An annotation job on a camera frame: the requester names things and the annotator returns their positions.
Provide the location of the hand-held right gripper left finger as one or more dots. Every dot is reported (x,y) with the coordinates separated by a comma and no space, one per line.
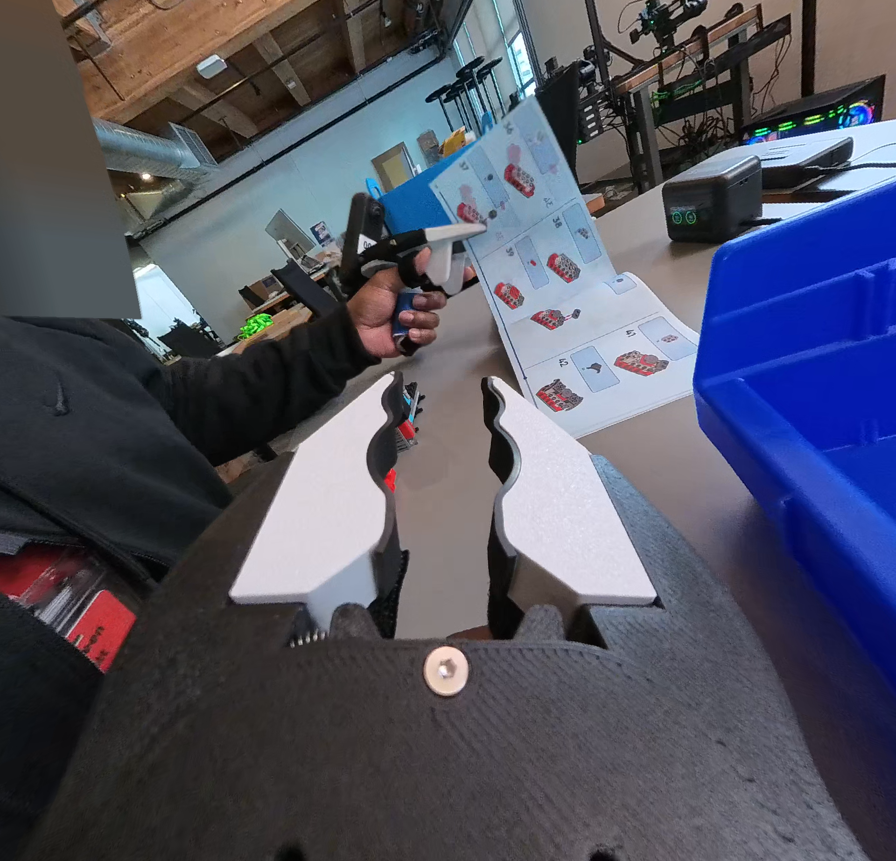
(322,518)

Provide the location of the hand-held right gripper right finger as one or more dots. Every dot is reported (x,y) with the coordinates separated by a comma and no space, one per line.
(574,525)

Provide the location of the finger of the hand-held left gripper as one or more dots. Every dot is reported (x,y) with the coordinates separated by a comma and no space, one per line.
(455,233)

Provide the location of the red and teal brick model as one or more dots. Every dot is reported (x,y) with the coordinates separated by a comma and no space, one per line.
(411,420)

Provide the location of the brick instruction booklet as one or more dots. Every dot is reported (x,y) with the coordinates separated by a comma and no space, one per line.
(616,378)

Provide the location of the blue plastic parts bin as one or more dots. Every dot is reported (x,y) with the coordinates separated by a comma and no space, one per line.
(805,315)

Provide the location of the person's left forearm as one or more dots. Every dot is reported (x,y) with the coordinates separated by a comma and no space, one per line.
(266,378)

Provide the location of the grey desk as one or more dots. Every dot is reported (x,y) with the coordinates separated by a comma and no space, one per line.
(644,469)

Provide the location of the wooden standing desk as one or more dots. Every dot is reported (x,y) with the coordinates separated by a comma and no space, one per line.
(700,56)

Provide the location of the person's left hand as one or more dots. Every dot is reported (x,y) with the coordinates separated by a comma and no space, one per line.
(381,315)

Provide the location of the blue and white sign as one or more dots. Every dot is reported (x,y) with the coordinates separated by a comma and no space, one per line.
(321,232)

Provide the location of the blue fabric storage bin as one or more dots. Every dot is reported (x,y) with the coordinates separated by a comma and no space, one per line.
(413,210)

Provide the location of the framed brown board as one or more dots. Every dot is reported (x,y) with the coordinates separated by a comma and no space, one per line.
(392,168)

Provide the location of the grey monitor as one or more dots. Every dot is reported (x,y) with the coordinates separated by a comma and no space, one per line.
(288,231)

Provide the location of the black office chair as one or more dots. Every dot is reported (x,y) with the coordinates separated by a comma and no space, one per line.
(301,287)

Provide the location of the yellow box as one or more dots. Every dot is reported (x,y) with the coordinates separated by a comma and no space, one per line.
(453,142)

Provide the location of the group of black bar stools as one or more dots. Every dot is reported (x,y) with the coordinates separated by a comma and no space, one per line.
(465,91)

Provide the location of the black mesh chair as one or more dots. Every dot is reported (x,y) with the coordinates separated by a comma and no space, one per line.
(563,112)

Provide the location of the white ceiling access point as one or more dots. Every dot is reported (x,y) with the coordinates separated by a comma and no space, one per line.
(211,66)

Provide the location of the red graphic shirt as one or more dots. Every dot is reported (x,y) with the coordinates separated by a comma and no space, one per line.
(105,623)

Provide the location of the black power station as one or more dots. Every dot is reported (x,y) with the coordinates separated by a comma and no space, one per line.
(714,189)

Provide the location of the person's dark jacket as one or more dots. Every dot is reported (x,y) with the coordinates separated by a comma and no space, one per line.
(70,420)

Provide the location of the flat black device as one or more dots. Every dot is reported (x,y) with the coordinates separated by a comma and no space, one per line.
(805,161)

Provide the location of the computer tower with coloured lights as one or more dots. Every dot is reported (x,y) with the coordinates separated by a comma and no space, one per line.
(826,112)

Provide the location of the black metal stand pole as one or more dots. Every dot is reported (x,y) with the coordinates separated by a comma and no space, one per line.
(809,21)

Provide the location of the silver ventilation duct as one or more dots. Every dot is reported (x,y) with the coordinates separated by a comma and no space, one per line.
(140,147)

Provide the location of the black camera rig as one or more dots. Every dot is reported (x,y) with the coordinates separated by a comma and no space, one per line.
(661,14)

